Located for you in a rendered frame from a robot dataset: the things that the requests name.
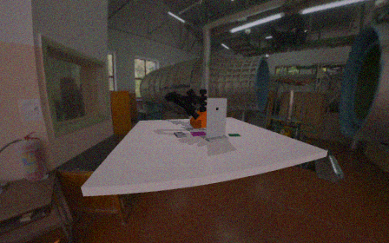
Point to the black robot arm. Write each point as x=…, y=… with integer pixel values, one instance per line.
x=191, y=98

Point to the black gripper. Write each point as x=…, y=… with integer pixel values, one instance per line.
x=202, y=100

